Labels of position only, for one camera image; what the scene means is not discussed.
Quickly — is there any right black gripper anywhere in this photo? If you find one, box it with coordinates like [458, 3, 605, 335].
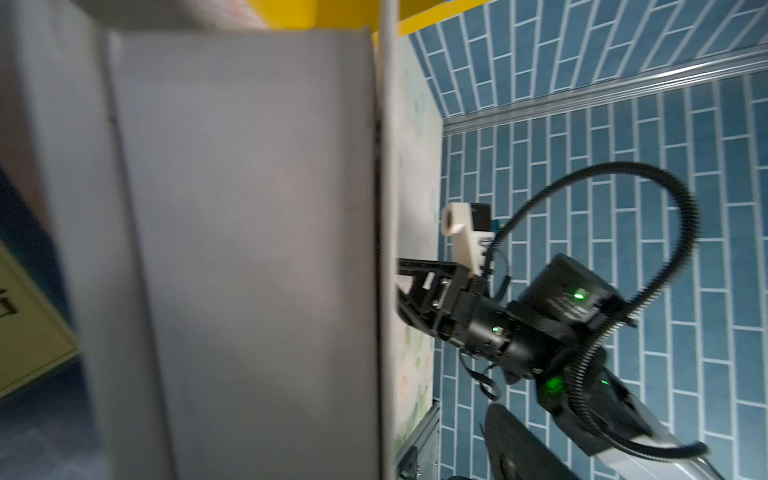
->
[396, 258, 540, 378]

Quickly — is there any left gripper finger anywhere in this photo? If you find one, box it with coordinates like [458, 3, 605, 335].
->
[483, 403, 577, 480]

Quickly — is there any white LOEWE book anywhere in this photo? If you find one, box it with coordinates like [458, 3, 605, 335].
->
[1, 1, 441, 479]

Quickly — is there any navy blue book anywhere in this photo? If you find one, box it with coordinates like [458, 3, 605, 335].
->
[1, 176, 110, 479]

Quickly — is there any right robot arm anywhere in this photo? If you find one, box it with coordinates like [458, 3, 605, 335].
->
[397, 162, 719, 479]

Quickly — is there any yellow pink blue bookshelf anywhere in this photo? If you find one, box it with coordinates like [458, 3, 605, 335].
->
[246, 0, 485, 36]

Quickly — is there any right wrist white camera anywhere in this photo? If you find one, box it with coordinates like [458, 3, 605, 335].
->
[441, 202, 495, 276]

